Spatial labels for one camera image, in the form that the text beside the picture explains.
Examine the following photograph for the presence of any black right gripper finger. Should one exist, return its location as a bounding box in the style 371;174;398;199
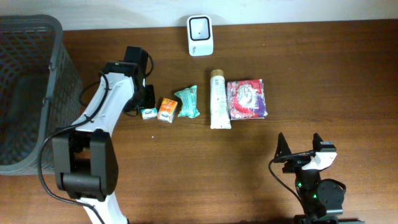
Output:
274;133;292;157
312;133;336;152

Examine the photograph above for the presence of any teal small tissue pack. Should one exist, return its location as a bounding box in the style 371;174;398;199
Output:
141;108;158;119

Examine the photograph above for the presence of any orange small tissue pack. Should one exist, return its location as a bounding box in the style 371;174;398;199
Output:
157;98;178;123

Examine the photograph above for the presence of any red purple tissue pack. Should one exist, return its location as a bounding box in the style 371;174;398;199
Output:
226;79;268;120

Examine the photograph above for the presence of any white cream tube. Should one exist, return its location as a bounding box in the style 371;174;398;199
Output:
210;69;231;129

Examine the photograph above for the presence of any green wipes pack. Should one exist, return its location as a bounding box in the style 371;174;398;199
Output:
174;85;200;118

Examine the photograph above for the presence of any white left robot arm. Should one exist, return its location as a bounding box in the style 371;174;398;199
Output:
49;46;155;223

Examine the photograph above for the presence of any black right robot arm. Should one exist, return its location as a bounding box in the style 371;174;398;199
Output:
268;133;363;224

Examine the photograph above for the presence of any grey plastic basket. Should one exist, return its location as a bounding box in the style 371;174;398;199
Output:
1;15;82;175

